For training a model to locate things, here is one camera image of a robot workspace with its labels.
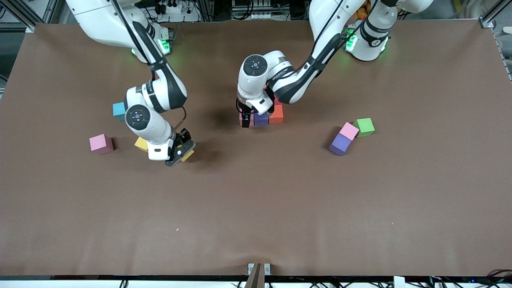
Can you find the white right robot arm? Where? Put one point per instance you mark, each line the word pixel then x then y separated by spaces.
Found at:
pixel 100 24

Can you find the white label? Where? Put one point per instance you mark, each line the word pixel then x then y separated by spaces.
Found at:
pixel 398 282

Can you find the brown table cover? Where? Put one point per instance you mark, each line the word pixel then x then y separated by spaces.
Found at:
pixel 240 224

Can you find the orange snack bags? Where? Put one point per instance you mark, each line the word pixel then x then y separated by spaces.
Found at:
pixel 361 14

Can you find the white electronics box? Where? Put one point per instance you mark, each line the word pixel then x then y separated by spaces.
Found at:
pixel 260 16

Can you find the wooden strip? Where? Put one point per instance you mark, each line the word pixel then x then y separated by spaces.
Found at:
pixel 254 278

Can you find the blue foam cube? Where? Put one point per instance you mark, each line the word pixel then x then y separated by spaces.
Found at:
pixel 118 111

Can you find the purple foam cube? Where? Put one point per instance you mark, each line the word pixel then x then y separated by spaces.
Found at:
pixel 261 120
pixel 340 143

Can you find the white power strip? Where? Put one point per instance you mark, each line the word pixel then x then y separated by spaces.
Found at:
pixel 174 8

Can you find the green foam cube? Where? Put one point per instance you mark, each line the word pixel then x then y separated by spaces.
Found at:
pixel 364 126

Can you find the pink foam cube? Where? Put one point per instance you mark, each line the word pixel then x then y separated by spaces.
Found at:
pixel 252 120
pixel 349 130
pixel 100 143

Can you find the yellow foam cube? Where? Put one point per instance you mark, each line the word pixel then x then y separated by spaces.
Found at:
pixel 188 155
pixel 140 144

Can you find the metal table edge bracket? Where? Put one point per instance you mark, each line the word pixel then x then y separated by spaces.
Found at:
pixel 250 268

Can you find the orange foam cube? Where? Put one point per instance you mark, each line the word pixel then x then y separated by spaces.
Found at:
pixel 276 115

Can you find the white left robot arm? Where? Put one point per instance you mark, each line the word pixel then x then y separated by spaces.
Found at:
pixel 252 84

